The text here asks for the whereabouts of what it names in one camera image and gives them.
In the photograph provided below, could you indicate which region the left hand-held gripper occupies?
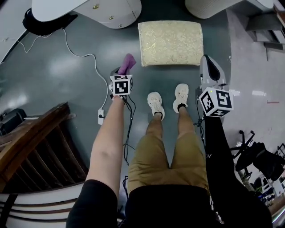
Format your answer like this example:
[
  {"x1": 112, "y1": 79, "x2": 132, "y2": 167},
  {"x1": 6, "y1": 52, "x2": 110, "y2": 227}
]
[{"x1": 109, "y1": 67, "x2": 134, "y2": 96}]

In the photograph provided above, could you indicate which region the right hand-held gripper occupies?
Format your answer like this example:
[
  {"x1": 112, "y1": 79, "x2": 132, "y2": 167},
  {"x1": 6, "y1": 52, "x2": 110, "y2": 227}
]
[{"x1": 195, "y1": 54, "x2": 234, "y2": 118}]

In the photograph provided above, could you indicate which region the purple wiping cloth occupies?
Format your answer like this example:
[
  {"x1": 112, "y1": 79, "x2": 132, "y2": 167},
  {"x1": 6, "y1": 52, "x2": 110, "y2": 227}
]
[{"x1": 117, "y1": 53, "x2": 137, "y2": 75}]

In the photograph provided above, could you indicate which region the cream upholstered footstool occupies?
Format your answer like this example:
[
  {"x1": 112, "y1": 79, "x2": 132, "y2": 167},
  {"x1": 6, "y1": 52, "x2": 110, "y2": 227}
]
[{"x1": 137, "y1": 20, "x2": 204, "y2": 67}]

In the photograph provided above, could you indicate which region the person's right forearm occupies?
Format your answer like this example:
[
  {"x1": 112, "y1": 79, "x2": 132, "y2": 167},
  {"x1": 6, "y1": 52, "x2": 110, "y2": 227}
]
[{"x1": 204, "y1": 114, "x2": 238, "y2": 185}]

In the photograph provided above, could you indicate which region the person's left forearm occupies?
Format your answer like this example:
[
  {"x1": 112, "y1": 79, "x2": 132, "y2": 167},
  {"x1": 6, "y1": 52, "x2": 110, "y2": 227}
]
[{"x1": 85, "y1": 95, "x2": 125, "y2": 199}]

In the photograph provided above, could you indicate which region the white curved desk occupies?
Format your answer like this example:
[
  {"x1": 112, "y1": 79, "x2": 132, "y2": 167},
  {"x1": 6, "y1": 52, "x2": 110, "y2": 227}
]
[{"x1": 31, "y1": 0, "x2": 276, "y2": 29}]

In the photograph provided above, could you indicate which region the person's right cream shoe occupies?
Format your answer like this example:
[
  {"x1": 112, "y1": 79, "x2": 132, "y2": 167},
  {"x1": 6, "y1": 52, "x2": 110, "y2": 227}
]
[{"x1": 172, "y1": 83, "x2": 189, "y2": 114}]

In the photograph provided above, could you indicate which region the person's right leg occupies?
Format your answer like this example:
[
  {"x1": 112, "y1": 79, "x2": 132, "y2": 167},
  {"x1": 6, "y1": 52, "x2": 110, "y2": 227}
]
[{"x1": 177, "y1": 106, "x2": 196, "y2": 138}]

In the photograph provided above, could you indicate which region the small wooden side cabinet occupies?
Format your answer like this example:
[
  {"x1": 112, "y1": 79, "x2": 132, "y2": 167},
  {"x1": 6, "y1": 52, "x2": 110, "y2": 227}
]
[{"x1": 246, "y1": 4, "x2": 285, "y2": 61}]

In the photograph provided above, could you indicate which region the black backpack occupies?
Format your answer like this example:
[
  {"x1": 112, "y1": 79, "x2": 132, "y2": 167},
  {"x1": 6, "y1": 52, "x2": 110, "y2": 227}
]
[{"x1": 22, "y1": 8, "x2": 78, "y2": 37}]

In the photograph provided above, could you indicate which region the black office chair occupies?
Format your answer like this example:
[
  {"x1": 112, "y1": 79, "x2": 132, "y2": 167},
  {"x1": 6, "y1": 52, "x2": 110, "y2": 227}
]
[{"x1": 230, "y1": 130, "x2": 285, "y2": 181}]

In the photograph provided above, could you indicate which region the person's black shirt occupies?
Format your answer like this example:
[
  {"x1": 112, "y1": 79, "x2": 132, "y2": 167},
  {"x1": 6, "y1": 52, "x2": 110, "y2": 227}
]
[{"x1": 65, "y1": 179, "x2": 273, "y2": 228}]

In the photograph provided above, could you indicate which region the white panel with brown stripes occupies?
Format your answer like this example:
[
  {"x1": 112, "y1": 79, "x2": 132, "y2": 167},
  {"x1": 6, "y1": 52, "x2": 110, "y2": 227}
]
[{"x1": 0, "y1": 182, "x2": 86, "y2": 228}]

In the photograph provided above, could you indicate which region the white power cable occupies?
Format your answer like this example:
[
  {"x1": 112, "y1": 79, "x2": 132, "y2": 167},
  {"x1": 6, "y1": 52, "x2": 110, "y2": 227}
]
[{"x1": 17, "y1": 28, "x2": 109, "y2": 110}]

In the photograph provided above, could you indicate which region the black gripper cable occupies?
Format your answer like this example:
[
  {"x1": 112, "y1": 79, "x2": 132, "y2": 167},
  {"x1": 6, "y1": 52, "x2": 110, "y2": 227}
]
[
  {"x1": 121, "y1": 95, "x2": 137, "y2": 167},
  {"x1": 193, "y1": 98, "x2": 208, "y2": 152}
]

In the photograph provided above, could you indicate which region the dark wooden slatted frame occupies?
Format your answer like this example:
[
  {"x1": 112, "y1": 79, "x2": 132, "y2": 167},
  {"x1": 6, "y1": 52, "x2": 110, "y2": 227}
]
[{"x1": 0, "y1": 102, "x2": 90, "y2": 193}]

